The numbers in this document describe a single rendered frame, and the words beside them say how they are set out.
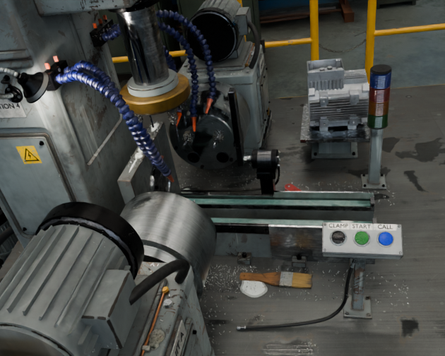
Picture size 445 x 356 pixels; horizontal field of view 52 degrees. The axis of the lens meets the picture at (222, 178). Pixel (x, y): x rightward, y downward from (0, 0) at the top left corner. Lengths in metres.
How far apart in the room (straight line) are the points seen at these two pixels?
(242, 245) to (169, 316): 0.58
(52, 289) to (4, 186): 0.71
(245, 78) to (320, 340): 0.88
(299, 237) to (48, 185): 0.69
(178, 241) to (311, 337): 0.43
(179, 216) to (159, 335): 0.32
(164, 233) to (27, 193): 0.47
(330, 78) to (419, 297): 0.76
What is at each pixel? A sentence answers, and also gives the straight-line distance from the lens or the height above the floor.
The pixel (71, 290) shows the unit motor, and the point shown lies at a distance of 0.69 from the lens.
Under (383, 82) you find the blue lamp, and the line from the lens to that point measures 1.44.
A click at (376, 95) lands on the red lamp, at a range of 1.46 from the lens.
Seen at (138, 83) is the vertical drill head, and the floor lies 1.36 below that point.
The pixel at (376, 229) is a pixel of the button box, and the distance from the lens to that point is 1.07.
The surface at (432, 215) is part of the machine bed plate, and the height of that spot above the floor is 0.80.
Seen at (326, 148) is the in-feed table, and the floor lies 0.83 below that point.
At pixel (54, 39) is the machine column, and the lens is 1.17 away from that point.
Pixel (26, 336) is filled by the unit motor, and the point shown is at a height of 1.34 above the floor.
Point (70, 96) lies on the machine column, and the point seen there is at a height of 1.35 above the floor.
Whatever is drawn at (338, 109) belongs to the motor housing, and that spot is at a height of 1.02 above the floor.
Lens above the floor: 1.81
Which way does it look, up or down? 36 degrees down
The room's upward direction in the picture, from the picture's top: 10 degrees counter-clockwise
